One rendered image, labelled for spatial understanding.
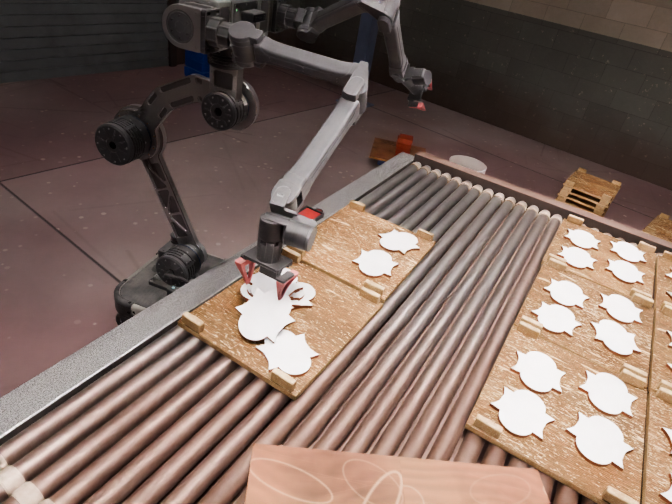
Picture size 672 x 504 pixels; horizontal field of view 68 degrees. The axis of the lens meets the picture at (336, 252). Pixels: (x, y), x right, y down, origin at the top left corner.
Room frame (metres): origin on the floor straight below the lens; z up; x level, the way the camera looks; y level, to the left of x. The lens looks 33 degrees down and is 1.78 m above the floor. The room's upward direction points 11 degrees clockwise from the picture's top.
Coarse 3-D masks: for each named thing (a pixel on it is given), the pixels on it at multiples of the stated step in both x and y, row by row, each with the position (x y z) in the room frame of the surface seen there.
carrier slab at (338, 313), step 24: (240, 288) 1.02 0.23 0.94; (336, 288) 1.10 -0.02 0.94; (192, 312) 0.89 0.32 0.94; (216, 312) 0.91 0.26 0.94; (312, 312) 0.98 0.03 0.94; (336, 312) 1.00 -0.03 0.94; (360, 312) 1.01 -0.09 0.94; (216, 336) 0.83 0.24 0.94; (240, 336) 0.84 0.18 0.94; (312, 336) 0.89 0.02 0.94; (336, 336) 0.91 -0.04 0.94; (240, 360) 0.77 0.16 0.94; (264, 360) 0.78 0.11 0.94; (312, 360) 0.81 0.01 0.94
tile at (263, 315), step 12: (252, 300) 0.90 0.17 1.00; (264, 300) 0.91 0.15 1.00; (276, 300) 0.92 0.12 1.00; (288, 300) 0.93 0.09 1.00; (240, 312) 0.87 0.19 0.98; (252, 312) 0.88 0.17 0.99; (264, 312) 0.88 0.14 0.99; (276, 312) 0.89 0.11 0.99; (288, 312) 0.90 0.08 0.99; (240, 324) 0.84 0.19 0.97; (252, 324) 0.85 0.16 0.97; (264, 324) 0.86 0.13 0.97; (276, 324) 0.87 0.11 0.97; (288, 324) 0.88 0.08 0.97; (252, 336) 0.83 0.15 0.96; (264, 336) 0.83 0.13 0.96; (276, 336) 0.84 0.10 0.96
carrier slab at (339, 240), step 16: (352, 208) 1.58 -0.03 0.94; (320, 224) 1.42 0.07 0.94; (336, 224) 1.44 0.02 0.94; (352, 224) 1.46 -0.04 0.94; (368, 224) 1.49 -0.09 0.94; (384, 224) 1.51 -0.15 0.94; (320, 240) 1.33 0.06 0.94; (336, 240) 1.34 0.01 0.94; (352, 240) 1.36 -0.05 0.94; (368, 240) 1.38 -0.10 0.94; (432, 240) 1.46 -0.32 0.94; (304, 256) 1.22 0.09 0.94; (320, 256) 1.24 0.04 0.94; (336, 256) 1.25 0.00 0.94; (352, 256) 1.27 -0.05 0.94; (400, 256) 1.32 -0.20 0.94; (416, 256) 1.34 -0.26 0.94; (336, 272) 1.17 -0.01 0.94; (352, 272) 1.19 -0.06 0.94; (400, 272) 1.23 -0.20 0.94
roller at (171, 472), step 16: (464, 192) 1.97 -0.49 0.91; (448, 208) 1.79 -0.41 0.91; (432, 224) 1.63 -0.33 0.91; (256, 384) 0.73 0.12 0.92; (240, 400) 0.68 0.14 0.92; (256, 400) 0.70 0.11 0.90; (224, 416) 0.63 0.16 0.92; (240, 416) 0.65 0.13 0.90; (208, 432) 0.59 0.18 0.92; (224, 432) 0.61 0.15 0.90; (192, 448) 0.55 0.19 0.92; (208, 448) 0.56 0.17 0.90; (176, 464) 0.51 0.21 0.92; (192, 464) 0.53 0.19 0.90; (160, 480) 0.48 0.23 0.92; (176, 480) 0.49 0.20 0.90; (144, 496) 0.44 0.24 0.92; (160, 496) 0.46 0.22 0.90
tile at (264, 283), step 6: (282, 270) 1.05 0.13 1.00; (288, 270) 1.05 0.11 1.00; (258, 276) 1.00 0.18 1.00; (264, 276) 1.01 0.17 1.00; (252, 282) 0.97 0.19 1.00; (258, 282) 0.98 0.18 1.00; (264, 282) 0.98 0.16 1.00; (270, 282) 0.99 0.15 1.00; (294, 282) 1.01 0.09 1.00; (252, 288) 0.95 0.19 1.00; (264, 288) 0.96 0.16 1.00; (270, 288) 0.97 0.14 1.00; (276, 288) 0.97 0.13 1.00; (288, 288) 0.98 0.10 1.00; (294, 288) 0.98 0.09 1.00; (300, 288) 0.99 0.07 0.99; (252, 294) 0.93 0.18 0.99; (288, 294) 0.96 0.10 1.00
